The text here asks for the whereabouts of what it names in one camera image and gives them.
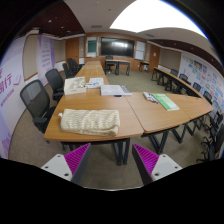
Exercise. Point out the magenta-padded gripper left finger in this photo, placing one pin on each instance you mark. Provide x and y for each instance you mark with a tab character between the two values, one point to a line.
68	165

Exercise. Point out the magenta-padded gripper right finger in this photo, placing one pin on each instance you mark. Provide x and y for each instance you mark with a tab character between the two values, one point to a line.
155	165

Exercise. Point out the cream zigzag knit towel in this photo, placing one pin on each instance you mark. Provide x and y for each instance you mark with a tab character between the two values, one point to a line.
90	121

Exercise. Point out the green folder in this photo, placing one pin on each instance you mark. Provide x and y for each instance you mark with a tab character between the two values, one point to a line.
165	101

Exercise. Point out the white pack of markers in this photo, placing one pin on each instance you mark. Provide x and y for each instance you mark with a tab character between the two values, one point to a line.
148	96

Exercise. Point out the black mesh office chair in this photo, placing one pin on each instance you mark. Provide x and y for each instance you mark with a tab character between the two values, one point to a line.
54	80
35	96

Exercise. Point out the white open cardboard box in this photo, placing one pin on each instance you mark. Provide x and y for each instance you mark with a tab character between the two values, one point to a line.
74	87

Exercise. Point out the small black phone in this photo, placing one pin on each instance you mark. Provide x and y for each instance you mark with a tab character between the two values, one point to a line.
118	96

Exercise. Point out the white papers with blue print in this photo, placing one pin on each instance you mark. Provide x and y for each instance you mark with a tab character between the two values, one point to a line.
96	82

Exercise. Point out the long wooden table row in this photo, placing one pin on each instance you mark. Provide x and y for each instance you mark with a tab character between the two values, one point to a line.
173	79

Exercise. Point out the group of black office chairs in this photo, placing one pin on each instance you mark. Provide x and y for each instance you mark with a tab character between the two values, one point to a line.
71	65

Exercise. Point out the small dark side table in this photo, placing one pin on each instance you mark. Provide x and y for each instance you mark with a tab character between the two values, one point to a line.
144	63

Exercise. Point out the wooden door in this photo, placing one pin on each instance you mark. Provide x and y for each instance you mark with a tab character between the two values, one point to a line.
72	50
154	56

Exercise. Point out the dark desk with chair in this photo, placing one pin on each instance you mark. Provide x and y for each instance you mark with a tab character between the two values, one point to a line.
118	62

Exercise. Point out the plain white whiteboard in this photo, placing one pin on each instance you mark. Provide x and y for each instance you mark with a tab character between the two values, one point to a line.
140	50

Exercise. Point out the whiteboard with green sheet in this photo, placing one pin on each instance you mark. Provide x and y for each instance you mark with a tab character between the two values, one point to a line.
92	46

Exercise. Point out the large white ceiling light panel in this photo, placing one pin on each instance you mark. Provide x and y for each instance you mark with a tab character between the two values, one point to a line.
150	16

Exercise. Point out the large purple-lettered wall graphic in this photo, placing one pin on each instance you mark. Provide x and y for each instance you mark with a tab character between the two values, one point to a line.
10	90

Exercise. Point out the colourful wall poster board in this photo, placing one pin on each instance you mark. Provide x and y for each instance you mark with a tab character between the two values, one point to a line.
203	75

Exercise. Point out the narrow purple wall banner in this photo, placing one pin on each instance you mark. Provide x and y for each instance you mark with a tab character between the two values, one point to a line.
45	56

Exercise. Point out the large black wall screen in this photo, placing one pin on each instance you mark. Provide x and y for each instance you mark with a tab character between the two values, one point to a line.
117	47

